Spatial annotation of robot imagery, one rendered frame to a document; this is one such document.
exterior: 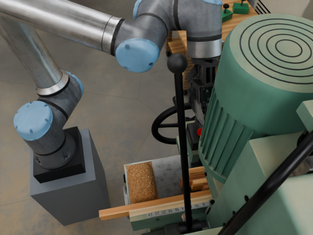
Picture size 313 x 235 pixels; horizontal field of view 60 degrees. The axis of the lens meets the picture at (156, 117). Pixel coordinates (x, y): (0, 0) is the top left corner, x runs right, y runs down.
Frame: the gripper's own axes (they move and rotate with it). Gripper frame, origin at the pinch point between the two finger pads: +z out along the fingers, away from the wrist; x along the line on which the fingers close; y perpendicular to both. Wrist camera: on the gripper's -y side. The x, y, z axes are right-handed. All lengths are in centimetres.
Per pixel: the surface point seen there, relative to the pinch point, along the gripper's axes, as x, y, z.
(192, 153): -3.3, -2.2, 12.6
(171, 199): -13.4, 8.0, 20.7
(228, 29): 59, -121, -7
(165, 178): -13.4, -1.2, 20.0
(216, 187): -2.4, 17.4, 11.2
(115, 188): -38, -77, 80
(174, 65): -13.9, 29.1, -25.9
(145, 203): -21.4, 8.0, 20.7
